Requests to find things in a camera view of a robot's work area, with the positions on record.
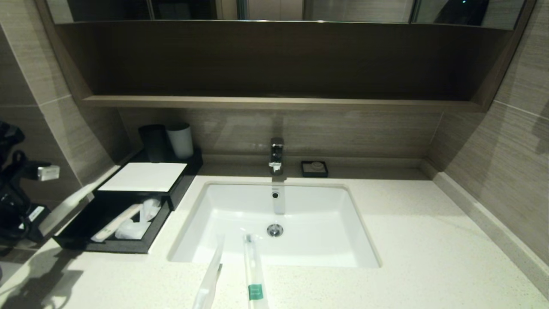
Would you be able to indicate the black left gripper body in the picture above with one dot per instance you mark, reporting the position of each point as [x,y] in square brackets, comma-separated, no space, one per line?
[17,223]

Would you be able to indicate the black tray with sachets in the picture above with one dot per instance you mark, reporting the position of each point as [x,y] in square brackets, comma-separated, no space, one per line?
[85,223]

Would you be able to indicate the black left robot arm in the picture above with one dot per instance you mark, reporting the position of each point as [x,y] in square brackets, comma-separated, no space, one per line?
[8,171]

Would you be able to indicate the wrapped beige comb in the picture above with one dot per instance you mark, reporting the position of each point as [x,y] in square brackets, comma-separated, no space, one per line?
[120,223]

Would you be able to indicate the small white sachets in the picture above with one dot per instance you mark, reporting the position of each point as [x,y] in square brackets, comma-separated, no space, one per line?
[131,231]

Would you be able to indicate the white packet with pink item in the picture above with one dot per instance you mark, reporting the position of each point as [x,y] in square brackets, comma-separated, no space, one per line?
[151,208]

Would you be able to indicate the black cup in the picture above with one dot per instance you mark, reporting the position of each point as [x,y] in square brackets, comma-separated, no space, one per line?
[153,143]

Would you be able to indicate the white cup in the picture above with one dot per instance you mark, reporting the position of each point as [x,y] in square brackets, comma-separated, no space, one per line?
[180,141]

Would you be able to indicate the wrapped toothbrush with green label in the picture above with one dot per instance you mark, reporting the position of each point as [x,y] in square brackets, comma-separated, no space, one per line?
[255,274]

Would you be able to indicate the chrome sink drain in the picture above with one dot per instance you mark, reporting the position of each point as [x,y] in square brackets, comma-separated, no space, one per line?
[275,230]

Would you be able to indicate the chrome faucet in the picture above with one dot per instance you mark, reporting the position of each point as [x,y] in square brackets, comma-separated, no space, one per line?
[276,154]

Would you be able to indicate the white ceramic sink basin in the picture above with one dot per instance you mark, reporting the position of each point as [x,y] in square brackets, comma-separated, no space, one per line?
[317,231]

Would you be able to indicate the black soap dish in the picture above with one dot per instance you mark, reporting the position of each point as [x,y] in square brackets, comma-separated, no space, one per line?
[314,172]

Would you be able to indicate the beige soap bar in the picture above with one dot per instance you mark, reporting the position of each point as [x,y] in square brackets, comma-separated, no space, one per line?
[317,165]

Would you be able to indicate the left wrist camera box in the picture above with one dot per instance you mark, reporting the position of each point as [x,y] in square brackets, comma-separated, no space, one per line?
[48,172]

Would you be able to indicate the brown wooden wall shelf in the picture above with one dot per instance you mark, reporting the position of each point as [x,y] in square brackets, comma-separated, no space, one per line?
[274,64]

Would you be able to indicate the wall mirror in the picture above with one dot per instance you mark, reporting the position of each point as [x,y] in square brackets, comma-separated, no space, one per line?
[279,9]

